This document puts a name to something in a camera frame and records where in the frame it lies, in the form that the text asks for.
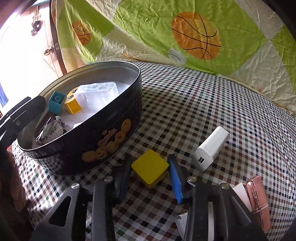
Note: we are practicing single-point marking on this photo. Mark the white usb charger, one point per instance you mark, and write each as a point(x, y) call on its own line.
point(207, 152)

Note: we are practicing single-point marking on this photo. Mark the teal bear toy block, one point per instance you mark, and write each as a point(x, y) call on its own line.
point(55, 103)

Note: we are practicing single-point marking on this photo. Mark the dark pouch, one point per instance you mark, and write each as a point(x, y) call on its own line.
point(52, 129)

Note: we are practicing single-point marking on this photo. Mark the clear plastic case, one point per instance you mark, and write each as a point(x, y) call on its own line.
point(94, 97)

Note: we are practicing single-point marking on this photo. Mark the rose gold lighter case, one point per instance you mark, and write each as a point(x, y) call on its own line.
point(258, 200)

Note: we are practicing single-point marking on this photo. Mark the black round cookie tin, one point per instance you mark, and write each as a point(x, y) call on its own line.
point(97, 138)

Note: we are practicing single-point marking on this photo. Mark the white cork rectangular box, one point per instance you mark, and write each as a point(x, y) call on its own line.
point(239, 189)

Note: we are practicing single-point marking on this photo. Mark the green basketball pattern sheet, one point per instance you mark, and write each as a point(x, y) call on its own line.
point(245, 41)

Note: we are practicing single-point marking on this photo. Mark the yellow toy cube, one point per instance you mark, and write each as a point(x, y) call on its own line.
point(150, 168)

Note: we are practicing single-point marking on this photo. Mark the brown wooden door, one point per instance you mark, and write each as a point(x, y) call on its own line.
point(26, 34)

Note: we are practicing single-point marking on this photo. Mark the yellow car toy block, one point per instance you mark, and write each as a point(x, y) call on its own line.
point(71, 103)

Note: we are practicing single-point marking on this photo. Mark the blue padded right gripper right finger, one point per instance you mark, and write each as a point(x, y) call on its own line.
point(215, 211)

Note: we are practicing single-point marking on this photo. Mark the brass door knob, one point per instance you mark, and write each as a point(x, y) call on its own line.
point(49, 51)

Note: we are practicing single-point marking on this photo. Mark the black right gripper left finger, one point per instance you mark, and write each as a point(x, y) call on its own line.
point(66, 220)

